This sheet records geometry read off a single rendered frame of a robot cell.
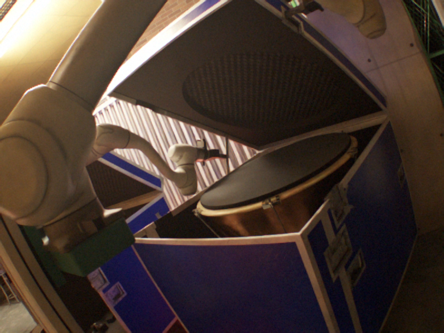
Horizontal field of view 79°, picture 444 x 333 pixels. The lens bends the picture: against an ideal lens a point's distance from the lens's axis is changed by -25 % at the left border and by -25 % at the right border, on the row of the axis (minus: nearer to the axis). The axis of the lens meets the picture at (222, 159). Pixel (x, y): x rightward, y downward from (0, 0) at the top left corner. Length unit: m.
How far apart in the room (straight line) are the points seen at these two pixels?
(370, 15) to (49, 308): 1.16
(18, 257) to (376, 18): 1.15
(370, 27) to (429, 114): 1.26
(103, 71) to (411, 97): 1.90
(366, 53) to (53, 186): 1.92
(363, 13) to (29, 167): 0.92
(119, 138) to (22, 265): 0.95
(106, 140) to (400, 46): 1.74
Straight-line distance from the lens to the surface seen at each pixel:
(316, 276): 1.01
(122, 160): 2.35
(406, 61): 2.15
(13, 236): 0.78
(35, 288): 0.79
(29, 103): 0.50
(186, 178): 1.85
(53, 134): 0.47
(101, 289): 2.00
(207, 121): 2.08
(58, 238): 0.69
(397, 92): 2.14
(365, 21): 1.04
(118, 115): 3.84
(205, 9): 1.23
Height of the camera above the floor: 1.34
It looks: 8 degrees down
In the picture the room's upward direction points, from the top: 24 degrees counter-clockwise
